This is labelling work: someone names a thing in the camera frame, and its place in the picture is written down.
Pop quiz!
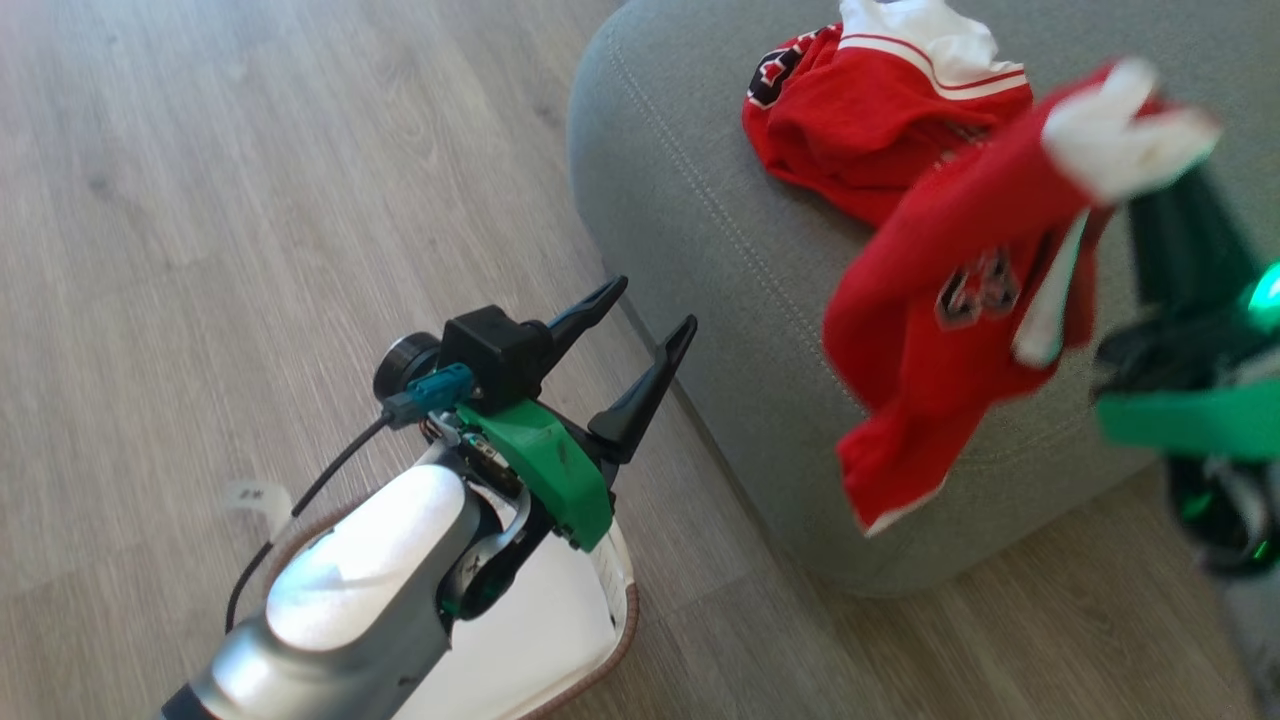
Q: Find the white paper tag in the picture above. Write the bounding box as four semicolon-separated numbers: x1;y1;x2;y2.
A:
222;480;293;519

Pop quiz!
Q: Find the white plastic laundry basket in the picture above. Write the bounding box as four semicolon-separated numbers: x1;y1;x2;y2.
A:
265;500;639;720

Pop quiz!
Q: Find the thin black cable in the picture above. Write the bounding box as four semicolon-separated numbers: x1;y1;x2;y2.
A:
225;365;473;633

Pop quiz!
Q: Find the red jersey with white stripes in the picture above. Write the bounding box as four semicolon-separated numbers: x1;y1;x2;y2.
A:
822;58;1223;538

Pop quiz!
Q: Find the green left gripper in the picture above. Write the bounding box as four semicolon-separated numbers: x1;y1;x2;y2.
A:
373;276;698;553

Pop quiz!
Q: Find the red garment with black logo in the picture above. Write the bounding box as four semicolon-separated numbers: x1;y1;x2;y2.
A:
742;25;1036;229

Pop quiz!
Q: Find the grey fabric sofa seat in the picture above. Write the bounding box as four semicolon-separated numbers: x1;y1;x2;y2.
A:
567;0;1280;599

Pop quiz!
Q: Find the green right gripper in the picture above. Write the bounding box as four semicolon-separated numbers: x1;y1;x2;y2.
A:
1092;165;1280;578

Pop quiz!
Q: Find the white cloth garment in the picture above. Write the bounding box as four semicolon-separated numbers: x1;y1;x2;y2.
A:
838;0;1029;101

